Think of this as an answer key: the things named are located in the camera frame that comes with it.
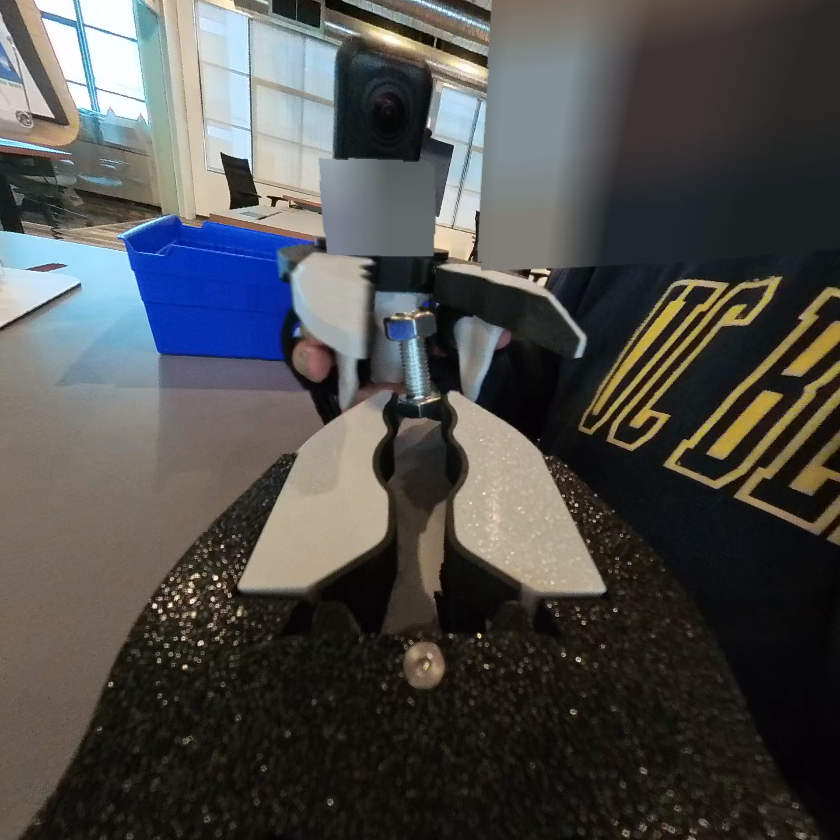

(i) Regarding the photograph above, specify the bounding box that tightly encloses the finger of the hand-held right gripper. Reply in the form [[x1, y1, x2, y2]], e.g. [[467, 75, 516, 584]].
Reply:
[[433, 264, 589, 361], [289, 252, 377, 410]]

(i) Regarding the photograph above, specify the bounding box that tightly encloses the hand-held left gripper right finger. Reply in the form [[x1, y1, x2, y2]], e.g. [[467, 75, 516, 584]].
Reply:
[[446, 390, 609, 598]]

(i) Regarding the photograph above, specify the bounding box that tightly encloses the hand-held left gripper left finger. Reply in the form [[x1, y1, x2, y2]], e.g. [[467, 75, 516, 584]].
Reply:
[[238, 392, 398, 598]]

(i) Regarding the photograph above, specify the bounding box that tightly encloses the silver hex bolt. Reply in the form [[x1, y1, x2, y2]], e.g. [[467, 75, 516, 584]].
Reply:
[[394, 338, 442, 421], [386, 311, 438, 343]]

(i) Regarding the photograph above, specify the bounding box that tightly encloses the blue plastic bin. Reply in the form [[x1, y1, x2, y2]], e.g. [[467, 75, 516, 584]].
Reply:
[[118, 214, 317, 361]]

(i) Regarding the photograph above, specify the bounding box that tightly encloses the person's right hand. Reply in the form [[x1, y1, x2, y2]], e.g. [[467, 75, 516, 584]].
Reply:
[[290, 339, 403, 399]]

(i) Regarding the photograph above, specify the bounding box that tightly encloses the wooden top desk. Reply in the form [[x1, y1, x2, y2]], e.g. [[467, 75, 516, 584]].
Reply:
[[209, 193, 326, 242]]

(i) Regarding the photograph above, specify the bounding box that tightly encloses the black office chair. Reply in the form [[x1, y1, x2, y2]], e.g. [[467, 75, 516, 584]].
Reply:
[[220, 152, 263, 210]]

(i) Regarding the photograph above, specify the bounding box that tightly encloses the navy sweatshirt yellow print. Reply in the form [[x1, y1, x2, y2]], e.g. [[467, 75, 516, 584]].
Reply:
[[486, 252, 840, 840]]

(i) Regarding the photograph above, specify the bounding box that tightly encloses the large gridded window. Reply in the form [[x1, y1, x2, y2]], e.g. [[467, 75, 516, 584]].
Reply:
[[196, 12, 490, 232]]

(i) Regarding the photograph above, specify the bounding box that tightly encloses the white flat board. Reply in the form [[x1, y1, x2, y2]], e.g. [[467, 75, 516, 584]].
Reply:
[[0, 268, 81, 329]]

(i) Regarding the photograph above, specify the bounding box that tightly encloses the tall bright window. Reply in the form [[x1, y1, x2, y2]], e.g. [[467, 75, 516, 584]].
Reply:
[[36, 0, 156, 124]]

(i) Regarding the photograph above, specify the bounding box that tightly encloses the metal ceiling duct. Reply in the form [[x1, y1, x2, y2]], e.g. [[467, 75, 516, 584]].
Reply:
[[325, 0, 492, 42]]

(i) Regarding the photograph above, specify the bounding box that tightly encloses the wood framed wall board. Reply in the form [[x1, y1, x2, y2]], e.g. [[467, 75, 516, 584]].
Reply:
[[0, 0, 81, 149]]

